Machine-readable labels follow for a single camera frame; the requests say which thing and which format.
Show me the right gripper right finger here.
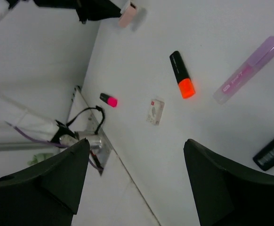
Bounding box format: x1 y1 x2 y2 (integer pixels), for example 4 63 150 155
184 139 274 226

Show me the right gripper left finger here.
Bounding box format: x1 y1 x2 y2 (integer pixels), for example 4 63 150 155
0 139 90 226

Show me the yellow black highlighter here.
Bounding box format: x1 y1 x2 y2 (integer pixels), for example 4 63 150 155
253 139 274 171

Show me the white eraser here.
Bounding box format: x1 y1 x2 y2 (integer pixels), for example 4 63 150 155
146 99 165 126

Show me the pink black highlighter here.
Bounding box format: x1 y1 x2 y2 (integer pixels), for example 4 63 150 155
100 93 118 108

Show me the orange black highlighter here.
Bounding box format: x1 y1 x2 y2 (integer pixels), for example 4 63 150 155
169 50 196 99

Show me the pink translucent highlighter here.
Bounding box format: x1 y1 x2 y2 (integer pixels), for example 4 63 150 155
213 36 274 105

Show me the pink eraser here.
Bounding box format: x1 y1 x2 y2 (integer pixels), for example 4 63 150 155
118 0 138 28

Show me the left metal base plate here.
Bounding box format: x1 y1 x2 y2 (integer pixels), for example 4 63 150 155
78 112 113 175

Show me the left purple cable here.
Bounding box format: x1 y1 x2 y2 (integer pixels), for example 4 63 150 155
0 55 105 171

